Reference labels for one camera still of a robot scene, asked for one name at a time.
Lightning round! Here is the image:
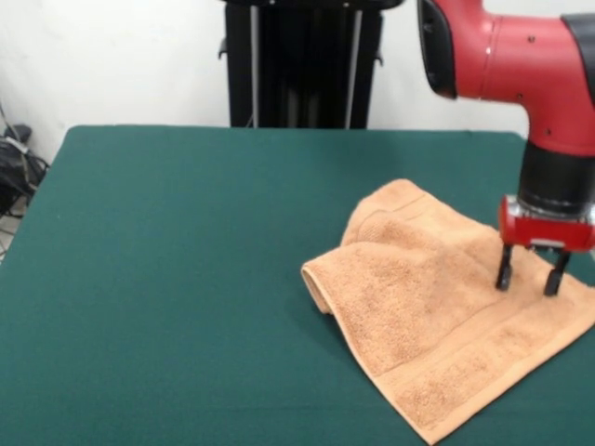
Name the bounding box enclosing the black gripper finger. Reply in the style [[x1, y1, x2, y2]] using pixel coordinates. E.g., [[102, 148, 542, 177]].
[[495, 243, 515, 292], [544, 249, 573, 297]]

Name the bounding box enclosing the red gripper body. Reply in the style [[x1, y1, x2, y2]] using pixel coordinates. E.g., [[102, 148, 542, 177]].
[[498, 194, 595, 255]]

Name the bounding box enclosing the orange terry towel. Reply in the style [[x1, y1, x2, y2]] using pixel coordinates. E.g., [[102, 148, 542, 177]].
[[300, 178, 595, 446]]

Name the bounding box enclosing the dark green table cloth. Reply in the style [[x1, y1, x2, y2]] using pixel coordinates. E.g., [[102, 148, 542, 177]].
[[0, 124, 595, 446]]

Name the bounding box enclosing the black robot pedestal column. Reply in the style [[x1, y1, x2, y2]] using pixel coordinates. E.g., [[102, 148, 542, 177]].
[[218, 0, 403, 130]]

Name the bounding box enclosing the black cable bundle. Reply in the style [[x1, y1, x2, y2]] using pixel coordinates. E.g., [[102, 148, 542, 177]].
[[0, 134, 50, 219]]

